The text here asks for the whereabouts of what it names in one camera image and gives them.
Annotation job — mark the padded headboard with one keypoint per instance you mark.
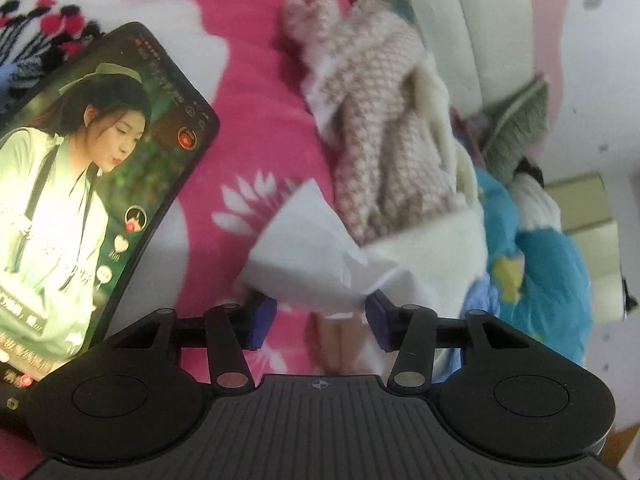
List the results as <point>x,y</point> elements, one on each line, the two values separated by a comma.
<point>500,20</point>

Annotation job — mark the teal star print quilt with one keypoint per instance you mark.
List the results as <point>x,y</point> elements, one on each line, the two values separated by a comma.
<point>550,280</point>

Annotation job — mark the pale yellow wardrobe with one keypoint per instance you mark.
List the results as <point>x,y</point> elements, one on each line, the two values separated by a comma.
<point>585,210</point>

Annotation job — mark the blue printed t-shirt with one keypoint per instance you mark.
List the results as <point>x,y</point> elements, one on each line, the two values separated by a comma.
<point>480,300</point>

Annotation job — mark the cream fleece blanket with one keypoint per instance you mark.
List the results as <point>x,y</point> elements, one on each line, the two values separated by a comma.
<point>440,255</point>

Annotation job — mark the white tissue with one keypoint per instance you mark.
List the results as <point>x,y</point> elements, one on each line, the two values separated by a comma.
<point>305,245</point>

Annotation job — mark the pink floral blanket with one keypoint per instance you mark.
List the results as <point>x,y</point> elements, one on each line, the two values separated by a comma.
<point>240,85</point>

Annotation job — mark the black smartphone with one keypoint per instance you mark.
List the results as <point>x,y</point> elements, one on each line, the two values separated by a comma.
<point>75,185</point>

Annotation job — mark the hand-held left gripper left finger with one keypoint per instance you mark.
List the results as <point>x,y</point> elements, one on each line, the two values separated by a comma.
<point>262,322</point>

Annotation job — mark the pink knitted sweater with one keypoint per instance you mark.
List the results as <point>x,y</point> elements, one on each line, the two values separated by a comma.
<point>380,135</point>

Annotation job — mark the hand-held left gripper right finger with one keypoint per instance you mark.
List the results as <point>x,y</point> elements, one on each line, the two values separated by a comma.
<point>377,322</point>

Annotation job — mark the green patterned cushion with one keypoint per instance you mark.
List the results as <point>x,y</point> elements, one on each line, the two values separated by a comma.
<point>520,125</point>

